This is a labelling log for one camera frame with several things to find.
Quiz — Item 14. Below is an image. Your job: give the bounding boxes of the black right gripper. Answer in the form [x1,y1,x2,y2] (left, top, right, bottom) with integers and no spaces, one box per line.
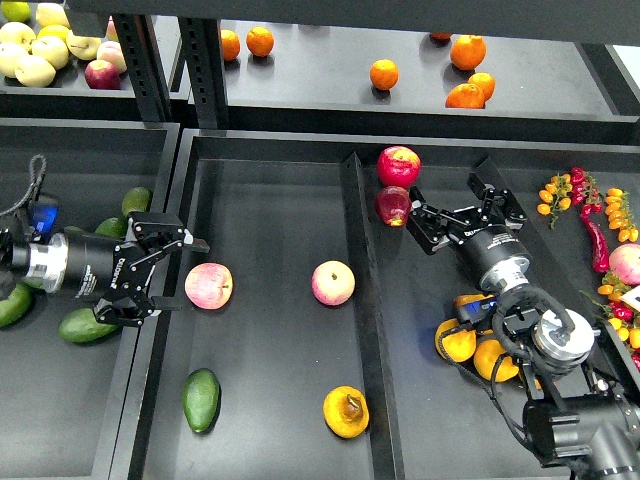
[406,173,531,290]

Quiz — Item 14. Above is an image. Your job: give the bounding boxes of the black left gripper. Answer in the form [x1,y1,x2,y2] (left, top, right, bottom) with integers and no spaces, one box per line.
[63,211,210,327]

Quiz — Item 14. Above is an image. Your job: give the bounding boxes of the dark green avocado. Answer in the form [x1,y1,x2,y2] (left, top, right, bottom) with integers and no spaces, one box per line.
[182,368,221,433]

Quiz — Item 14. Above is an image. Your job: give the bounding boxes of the yellow pear with brown top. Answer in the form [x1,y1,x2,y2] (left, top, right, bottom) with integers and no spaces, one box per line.
[322,385,370,439]

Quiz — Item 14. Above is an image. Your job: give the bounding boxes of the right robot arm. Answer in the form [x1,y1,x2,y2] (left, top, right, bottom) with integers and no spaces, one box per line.
[407,175,639,479]

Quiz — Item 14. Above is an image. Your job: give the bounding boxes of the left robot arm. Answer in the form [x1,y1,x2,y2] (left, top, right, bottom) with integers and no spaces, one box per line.
[1,154,209,327]

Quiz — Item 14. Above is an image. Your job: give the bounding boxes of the green avocado upper middle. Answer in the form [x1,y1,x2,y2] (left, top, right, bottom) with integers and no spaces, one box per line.
[95,217,128,238]

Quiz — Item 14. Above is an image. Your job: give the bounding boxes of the green avocado top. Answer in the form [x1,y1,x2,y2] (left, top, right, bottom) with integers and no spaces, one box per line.
[121,186,153,218]

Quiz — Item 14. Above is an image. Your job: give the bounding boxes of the green avocado round left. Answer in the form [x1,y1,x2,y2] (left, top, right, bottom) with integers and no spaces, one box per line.
[63,226,87,234]

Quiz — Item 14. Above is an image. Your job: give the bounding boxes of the yellow pear middle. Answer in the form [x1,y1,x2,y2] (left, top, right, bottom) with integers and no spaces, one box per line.
[454,294,487,307]

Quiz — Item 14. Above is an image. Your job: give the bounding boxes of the green avocado bottom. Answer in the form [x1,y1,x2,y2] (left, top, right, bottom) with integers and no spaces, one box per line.
[58,308,120,344]

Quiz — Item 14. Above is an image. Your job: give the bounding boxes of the yellow pear left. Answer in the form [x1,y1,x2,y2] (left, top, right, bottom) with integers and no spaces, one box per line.
[434,319,477,363]

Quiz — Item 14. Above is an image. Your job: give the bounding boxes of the bright green avocado edge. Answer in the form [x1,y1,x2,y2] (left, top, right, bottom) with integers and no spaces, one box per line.
[0,283,33,328]

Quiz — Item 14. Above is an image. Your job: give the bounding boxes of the pink apple left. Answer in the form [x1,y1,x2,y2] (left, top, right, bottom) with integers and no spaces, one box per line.
[184,262,233,310]

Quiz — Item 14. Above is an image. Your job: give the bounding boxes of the pink apple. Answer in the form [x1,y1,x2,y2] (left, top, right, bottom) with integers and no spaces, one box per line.
[184,262,233,310]
[311,260,355,307]

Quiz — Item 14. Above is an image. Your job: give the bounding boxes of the dark red apple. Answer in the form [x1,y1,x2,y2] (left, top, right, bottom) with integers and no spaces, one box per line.
[375,186,412,227]

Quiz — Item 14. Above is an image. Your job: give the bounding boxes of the black tray divider right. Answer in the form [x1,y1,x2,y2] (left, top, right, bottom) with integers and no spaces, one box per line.
[475,159,639,400]

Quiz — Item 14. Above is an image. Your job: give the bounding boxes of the black tray divider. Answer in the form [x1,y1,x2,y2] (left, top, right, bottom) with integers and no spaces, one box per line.
[475,159,639,400]
[340,153,405,479]

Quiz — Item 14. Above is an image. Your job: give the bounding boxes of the orange cherry tomato bunch left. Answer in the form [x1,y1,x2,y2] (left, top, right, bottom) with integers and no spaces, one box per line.
[536,173,573,230]

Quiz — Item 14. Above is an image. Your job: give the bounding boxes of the orange cherry tomato bunch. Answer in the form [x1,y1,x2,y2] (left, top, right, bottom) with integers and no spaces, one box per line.
[536,173,573,230]
[605,187,639,243]

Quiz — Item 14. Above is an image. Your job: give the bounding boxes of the bright red apple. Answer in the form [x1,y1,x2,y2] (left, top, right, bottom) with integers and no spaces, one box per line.
[376,146,422,189]

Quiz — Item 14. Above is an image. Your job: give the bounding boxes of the red cherry tomato bunch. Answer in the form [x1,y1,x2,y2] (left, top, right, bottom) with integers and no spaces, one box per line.
[570,167,603,217]

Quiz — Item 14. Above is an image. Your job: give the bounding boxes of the orange shelf front right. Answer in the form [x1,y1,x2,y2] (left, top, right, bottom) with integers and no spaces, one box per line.
[445,83,485,109]

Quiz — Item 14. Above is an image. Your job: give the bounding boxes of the red chili pepper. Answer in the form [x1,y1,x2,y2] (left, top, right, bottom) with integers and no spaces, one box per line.
[580,204,609,273]

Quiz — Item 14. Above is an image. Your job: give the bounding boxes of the orange shelf small right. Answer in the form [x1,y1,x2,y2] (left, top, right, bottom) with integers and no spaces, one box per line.
[468,72,496,102]

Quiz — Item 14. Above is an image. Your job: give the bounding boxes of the orange cherry tomato bunch right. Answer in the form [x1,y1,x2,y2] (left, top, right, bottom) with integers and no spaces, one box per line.
[605,187,639,243]

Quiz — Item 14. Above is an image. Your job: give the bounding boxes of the black centre tray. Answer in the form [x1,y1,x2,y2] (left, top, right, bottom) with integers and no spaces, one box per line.
[108,128,640,480]

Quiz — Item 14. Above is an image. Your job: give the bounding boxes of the pink apple centre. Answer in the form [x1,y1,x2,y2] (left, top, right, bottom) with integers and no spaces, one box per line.
[311,260,355,307]

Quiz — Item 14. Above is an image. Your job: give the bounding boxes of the pink apple right edge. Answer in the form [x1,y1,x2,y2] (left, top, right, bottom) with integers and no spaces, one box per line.
[609,243,640,286]

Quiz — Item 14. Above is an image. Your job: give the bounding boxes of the large orange shelf right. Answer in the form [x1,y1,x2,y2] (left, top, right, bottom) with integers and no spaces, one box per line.
[450,35,487,71]

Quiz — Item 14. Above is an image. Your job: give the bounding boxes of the orange shelf centre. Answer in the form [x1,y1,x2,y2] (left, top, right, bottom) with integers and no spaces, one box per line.
[369,59,399,91]

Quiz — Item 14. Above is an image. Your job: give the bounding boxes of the white label card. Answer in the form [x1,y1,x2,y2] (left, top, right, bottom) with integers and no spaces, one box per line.
[620,285,640,311]

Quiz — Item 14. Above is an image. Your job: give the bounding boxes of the mixed cherry tomato bunch lower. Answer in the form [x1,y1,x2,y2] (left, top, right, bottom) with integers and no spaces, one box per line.
[581,270,639,368]

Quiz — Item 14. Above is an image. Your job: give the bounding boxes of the black upper left shelf tray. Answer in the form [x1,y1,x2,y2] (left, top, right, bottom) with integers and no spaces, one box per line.
[0,14,184,124]

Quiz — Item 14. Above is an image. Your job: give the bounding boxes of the red apple on shelf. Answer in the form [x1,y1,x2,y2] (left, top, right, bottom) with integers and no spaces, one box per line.
[84,59,121,90]

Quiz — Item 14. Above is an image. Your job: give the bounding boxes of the black tray divider left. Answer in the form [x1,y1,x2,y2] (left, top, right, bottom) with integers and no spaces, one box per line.
[340,153,405,479]

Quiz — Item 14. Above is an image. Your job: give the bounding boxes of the black perforated post left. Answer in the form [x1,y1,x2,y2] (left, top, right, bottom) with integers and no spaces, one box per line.
[112,13,172,122]

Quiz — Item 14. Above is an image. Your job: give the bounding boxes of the black perforated post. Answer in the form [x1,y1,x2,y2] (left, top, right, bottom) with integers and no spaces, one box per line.
[112,13,172,122]
[178,17,230,130]

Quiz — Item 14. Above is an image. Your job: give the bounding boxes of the black perforated post right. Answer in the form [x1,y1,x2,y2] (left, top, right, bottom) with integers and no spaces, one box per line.
[178,17,230,130]

